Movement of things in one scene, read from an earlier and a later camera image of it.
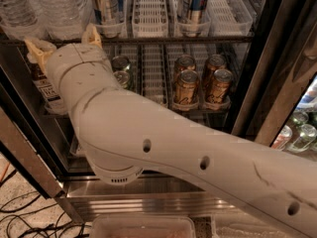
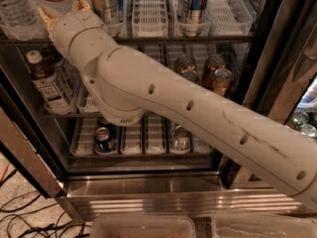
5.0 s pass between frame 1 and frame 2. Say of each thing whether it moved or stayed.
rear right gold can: stayed
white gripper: moved
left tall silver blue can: stayed
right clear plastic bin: stayed
